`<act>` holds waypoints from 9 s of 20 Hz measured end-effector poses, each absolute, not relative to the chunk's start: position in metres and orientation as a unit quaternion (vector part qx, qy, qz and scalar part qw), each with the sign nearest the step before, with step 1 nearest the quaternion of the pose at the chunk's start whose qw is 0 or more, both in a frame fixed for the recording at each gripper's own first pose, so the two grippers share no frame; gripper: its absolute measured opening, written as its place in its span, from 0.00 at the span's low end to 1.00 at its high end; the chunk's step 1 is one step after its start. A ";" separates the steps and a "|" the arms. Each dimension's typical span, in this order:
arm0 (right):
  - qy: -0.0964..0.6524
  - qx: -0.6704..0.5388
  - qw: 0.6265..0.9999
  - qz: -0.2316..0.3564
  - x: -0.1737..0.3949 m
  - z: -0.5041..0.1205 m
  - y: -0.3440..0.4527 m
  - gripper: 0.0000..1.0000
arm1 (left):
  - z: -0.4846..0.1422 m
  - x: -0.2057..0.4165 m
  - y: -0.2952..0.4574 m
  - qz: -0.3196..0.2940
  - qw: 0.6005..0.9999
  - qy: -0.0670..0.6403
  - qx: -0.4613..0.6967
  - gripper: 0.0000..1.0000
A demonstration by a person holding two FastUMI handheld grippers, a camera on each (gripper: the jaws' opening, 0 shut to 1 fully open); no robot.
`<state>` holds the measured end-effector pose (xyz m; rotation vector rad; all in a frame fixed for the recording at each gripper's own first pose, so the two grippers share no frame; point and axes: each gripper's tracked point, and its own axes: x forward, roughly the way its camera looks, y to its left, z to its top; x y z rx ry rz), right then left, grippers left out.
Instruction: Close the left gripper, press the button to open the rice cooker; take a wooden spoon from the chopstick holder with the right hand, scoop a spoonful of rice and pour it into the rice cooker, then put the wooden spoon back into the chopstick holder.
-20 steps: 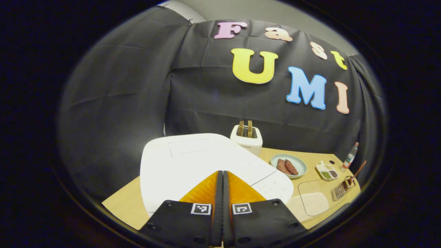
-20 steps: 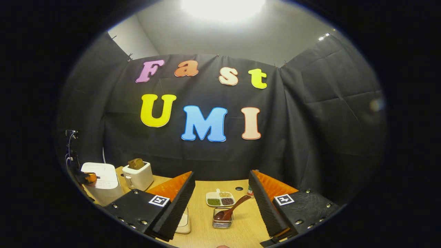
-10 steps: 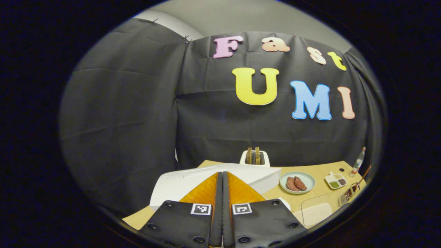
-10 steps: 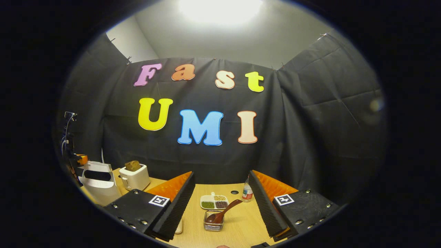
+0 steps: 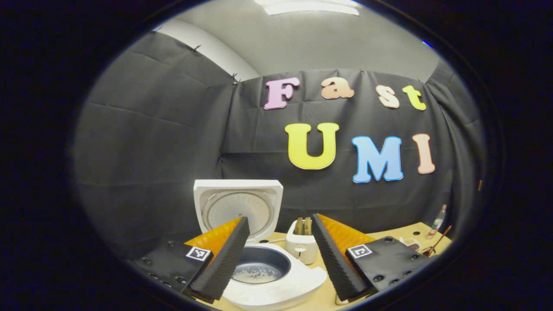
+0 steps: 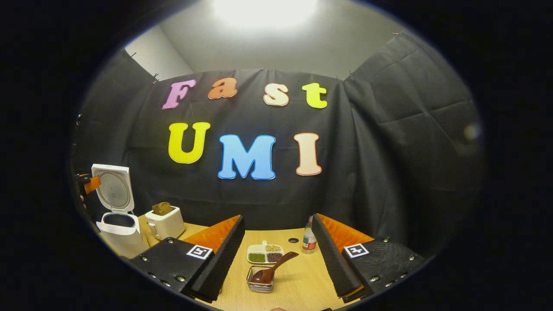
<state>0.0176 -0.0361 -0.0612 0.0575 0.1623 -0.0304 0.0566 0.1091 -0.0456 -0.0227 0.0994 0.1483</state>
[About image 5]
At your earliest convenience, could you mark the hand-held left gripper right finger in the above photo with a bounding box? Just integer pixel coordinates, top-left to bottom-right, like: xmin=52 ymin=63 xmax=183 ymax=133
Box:
xmin=311 ymin=213 xmax=435 ymax=303

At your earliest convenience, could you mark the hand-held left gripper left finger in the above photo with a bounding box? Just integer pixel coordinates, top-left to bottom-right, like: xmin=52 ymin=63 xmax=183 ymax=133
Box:
xmin=130 ymin=216 xmax=251 ymax=304

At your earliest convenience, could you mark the white rice cooker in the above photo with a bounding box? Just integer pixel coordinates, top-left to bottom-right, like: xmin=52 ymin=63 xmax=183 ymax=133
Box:
xmin=193 ymin=179 xmax=327 ymax=311

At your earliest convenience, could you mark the brown wooden spoon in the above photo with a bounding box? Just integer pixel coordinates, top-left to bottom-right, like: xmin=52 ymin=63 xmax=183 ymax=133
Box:
xmin=426 ymin=225 xmax=452 ymax=255

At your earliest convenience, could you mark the white toaster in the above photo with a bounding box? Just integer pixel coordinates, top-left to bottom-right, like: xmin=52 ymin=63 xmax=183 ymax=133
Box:
xmin=286 ymin=218 xmax=319 ymax=265

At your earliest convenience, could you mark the white divided dish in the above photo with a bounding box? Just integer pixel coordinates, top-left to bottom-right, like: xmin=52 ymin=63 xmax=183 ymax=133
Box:
xmin=400 ymin=236 xmax=422 ymax=252

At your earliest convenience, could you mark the clear plastic bottle red label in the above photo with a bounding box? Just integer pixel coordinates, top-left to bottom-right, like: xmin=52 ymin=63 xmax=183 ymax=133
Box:
xmin=428 ymin=204 xmax=447 ymax=239

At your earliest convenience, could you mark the black backdrop cloth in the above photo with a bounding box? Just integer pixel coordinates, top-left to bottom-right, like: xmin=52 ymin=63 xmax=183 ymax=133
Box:
xmin=73 ymin=30 xmax=486 ymax=260

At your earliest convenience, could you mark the large ceiling light panel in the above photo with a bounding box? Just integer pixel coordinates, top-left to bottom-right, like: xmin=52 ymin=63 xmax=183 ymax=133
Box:
xmin=255 ymin=0 xmax=360 ymax=16

